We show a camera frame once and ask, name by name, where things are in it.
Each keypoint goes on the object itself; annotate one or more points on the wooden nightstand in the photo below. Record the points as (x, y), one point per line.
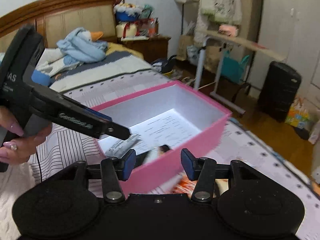
(152, 49)

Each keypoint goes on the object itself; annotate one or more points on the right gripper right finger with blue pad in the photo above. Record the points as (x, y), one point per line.
(201, 170)

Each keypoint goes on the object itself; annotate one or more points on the silver snack wrapper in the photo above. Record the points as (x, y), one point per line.
(120, 148)

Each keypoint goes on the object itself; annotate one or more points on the white cabinet drawers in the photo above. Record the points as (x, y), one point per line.
(313, 94)

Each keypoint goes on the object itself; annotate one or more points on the blue goose plush toy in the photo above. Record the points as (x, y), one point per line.
(79, 47)

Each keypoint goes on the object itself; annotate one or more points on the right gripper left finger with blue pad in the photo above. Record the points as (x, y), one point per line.
(113, 170)

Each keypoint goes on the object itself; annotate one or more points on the black snack bar wrapper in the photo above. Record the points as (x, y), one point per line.
(151, 155)

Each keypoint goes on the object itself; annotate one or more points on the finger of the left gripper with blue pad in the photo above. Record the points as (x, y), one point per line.
(94, 115)
(76, 120)

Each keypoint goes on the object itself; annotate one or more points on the person left hand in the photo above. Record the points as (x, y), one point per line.
(19, 150)

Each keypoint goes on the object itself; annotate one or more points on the pink cardboard box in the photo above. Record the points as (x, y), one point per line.
(170, 114)

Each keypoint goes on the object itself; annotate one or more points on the striped white bed sheet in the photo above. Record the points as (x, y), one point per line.
(64, 145)

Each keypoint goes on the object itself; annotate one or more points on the wooden bed headboard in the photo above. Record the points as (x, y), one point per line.
(54, 19)

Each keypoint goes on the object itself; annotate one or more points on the black suitcase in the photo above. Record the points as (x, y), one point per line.
(279, 90)

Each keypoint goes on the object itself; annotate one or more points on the colourful toy box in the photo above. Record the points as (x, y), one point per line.
(299, 116)

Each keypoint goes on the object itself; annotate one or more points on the orange snack bag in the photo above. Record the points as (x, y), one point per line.
(181, 184)

